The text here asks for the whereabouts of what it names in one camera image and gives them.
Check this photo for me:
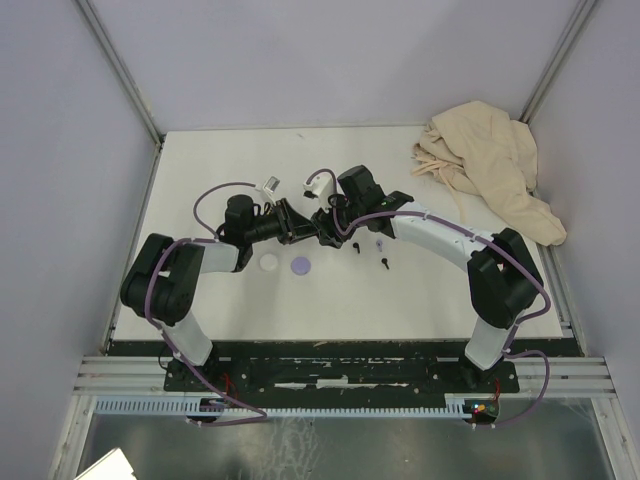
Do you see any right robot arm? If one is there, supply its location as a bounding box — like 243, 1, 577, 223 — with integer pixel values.
304, 165, 548, 391

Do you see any beige cloth bag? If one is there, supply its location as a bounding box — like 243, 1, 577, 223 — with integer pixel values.
412, 101, 567, 246

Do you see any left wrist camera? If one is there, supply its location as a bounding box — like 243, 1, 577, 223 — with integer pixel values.
255, 176, 280, 197

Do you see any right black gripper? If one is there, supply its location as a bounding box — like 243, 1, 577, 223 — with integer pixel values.
310, 188, 365, 249

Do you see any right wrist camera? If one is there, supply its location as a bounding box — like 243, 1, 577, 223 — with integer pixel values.
303, 172, 336, 211

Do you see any aluminium frame rail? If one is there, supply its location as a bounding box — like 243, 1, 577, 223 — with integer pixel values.
73, 356, 616, 399

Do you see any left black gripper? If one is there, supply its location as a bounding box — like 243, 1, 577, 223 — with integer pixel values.
246, 198, 318, 245

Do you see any purple earbud case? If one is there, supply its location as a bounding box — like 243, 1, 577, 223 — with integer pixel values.
290, 256, 312, 276

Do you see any white earbud case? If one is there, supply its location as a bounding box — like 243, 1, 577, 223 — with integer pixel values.
259, 253, 279, 272

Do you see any white paper corner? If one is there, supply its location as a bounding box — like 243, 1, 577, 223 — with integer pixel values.
75, 448, 136, 480

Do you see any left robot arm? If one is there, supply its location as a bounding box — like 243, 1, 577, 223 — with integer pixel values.
120, 195, 318, 390

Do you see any white cable duct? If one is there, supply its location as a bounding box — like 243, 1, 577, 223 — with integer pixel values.
93, 393, 476, 417

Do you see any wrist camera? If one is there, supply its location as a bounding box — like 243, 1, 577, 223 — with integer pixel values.
255, 176, 280, 197
303, 172, 336, 211

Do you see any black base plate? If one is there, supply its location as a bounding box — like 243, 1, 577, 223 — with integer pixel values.
164, 341, 520, 409

